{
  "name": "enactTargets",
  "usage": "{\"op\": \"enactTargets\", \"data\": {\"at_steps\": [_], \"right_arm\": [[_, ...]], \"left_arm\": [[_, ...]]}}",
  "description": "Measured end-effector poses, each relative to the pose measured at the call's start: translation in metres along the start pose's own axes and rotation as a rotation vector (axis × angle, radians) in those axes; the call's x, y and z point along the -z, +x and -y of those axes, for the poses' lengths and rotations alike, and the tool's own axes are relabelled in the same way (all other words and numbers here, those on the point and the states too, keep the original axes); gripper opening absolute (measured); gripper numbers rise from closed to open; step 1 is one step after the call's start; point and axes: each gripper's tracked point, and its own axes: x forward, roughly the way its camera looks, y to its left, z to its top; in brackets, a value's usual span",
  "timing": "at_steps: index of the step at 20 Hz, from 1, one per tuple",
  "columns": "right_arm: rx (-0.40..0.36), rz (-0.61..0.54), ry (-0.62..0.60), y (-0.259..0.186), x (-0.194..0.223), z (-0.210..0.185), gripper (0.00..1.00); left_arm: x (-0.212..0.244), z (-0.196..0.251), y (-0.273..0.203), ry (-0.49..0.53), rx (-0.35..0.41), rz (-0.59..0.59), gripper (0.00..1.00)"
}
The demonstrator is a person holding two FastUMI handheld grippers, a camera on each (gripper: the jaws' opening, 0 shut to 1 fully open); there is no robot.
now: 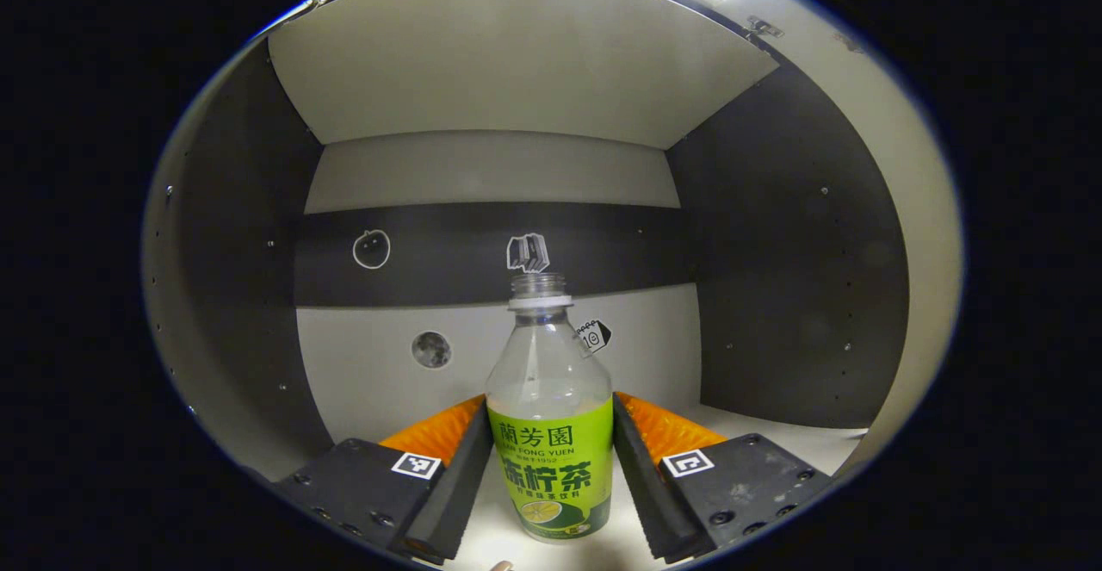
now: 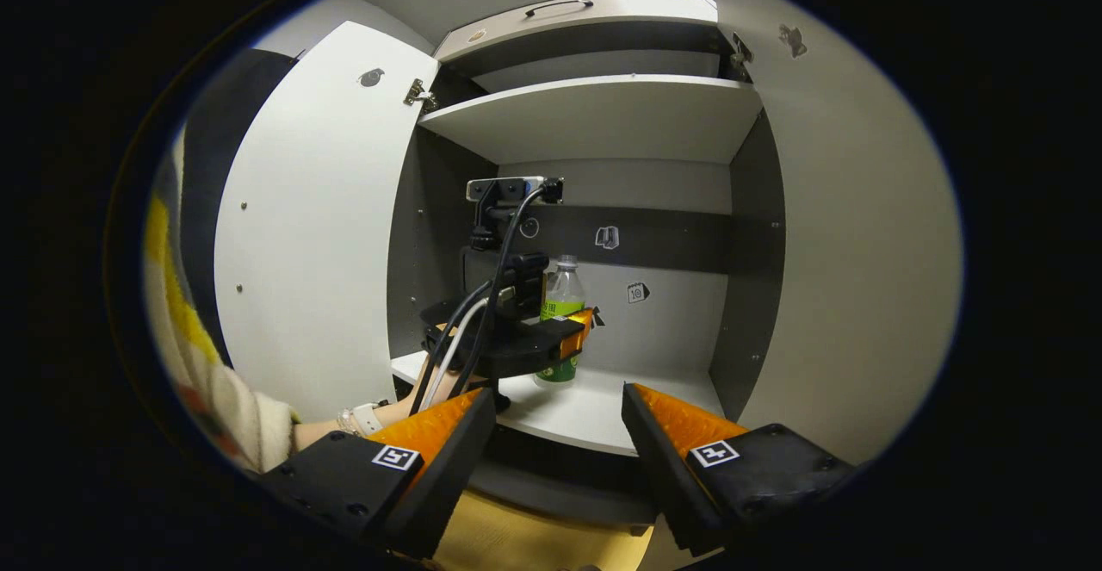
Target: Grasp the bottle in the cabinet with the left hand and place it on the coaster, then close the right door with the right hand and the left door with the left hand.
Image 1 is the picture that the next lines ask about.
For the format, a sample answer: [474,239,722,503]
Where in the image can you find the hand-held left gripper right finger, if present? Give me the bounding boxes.
[611,392,834,565]

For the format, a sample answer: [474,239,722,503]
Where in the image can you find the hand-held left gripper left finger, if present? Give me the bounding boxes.
[274,393,494,566]

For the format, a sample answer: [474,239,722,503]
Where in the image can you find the clear bottle with green label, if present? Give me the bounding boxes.
[485,272,615,543]

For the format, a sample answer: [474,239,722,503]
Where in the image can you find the white cabinet door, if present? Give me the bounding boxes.
[140,0,285,434]
[745,0,965,469]

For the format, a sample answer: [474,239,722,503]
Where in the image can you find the white cabinet shelf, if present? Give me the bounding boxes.
[448,403,869,571]
[269,0,780,151]

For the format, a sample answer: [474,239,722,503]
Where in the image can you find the white and grey cabinet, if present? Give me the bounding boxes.
[142,0,965,571]

